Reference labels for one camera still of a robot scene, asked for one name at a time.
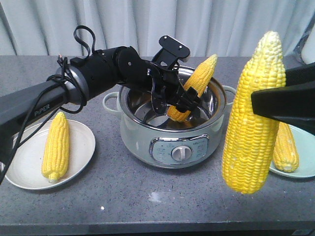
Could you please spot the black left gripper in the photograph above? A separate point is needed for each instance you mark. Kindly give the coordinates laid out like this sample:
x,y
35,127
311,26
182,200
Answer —
x,y
167,90

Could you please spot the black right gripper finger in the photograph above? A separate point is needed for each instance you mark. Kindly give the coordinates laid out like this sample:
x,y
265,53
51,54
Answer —
x,y
293,105
300,75

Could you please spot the yellow corn cob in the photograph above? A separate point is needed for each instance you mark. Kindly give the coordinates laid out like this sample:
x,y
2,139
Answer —
x,y
250,138
57,148
286,157
199,81

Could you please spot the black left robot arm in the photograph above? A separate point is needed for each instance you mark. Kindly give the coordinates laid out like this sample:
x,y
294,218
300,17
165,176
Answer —
x,y
83,79

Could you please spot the white soy milk blender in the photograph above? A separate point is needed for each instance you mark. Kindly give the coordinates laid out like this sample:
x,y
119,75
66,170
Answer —
x,y
308,51

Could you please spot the pale green round plate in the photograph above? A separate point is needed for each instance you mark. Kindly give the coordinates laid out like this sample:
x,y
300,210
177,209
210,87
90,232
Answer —
x,y
305,144

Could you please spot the pale green electric cooking pot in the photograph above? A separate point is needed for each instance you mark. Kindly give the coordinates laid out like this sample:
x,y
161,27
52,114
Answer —
x,y
158,140

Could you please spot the white pleated curtain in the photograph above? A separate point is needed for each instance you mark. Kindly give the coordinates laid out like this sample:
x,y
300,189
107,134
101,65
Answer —
x,y
225,27

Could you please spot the white round plate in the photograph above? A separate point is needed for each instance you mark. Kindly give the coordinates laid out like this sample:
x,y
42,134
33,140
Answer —
x,y
25,168

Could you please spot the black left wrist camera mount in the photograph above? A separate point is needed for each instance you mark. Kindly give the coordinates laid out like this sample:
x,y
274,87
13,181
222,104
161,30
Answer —
x,y
171,51

